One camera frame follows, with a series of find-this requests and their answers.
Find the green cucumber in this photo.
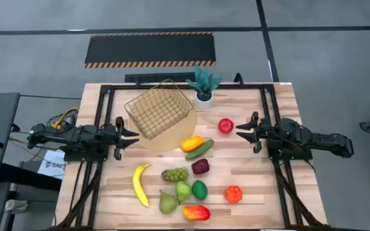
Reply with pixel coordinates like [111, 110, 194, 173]
[185, 139, 215, 161]

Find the black metal table frame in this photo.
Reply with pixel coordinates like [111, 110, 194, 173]
[56, 83, 328, 230]

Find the black perforated bar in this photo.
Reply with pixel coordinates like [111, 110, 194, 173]
[124, 72, 196, 84]

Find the black hazard striped floor mat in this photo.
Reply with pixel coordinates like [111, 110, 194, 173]
[83, 31, 217, 69]

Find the yellow cable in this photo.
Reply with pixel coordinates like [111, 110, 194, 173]
[50, 107, 80, 130]

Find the bumpy orange fruit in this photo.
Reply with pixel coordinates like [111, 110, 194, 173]
[225, 185, 243, 204]

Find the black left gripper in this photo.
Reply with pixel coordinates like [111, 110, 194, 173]
[103, 115, 140, 161]

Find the yellow banana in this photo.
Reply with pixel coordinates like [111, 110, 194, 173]
[132, 164, 152, 208]

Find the dark green lime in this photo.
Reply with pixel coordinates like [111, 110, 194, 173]
[191, 180, 209, 201]

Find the gold wire basket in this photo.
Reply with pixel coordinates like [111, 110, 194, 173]
[123, 78, 195, 141]

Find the red apple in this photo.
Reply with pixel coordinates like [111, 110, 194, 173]
[218, 117, 234, 135]

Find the yellow orange mango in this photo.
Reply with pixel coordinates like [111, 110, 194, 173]
[180, 135, 206, 153]

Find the round woven placemat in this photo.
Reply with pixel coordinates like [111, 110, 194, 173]
[136, 105, 198, 153]

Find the white printed paper sign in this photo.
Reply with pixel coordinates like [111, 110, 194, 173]
[37, 149, 66, 180]

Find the green grape bunch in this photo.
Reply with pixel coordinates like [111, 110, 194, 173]
[161, 167, 190, 183]

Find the large olive green pear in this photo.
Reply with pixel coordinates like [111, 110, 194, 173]
[159, 190, 179, 216]

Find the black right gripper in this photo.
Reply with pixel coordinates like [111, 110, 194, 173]
[235, 111, 271, 154]

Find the small light green pear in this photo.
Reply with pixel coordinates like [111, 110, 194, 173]
[175, 180, 192, 203]

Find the white power adapter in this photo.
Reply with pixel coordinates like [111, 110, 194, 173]
[4, 199, 29, 212]

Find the red yellow mango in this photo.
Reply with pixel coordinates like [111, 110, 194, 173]
[182, 205, 211, 221]

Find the potted plant in white pot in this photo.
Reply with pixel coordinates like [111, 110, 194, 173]
[185, 65, 224, 109]

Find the dark red bell pepper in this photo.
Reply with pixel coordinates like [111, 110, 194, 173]
[191, 158, 211, 175]

